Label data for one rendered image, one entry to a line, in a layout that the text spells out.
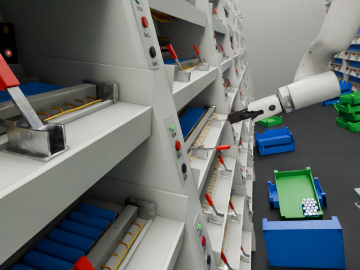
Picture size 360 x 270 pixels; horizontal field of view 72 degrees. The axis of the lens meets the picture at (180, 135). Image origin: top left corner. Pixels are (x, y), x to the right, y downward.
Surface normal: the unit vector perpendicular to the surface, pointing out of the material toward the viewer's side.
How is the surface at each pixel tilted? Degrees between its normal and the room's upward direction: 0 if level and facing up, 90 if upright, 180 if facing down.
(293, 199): 27
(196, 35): 90
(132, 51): 90
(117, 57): 90
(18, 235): 110
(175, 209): 90
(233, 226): 20
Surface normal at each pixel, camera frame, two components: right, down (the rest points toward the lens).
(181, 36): -0.27, 0.33
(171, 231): 0.09, -0.93
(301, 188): -0.34, -0.68
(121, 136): 0.96, 0.18
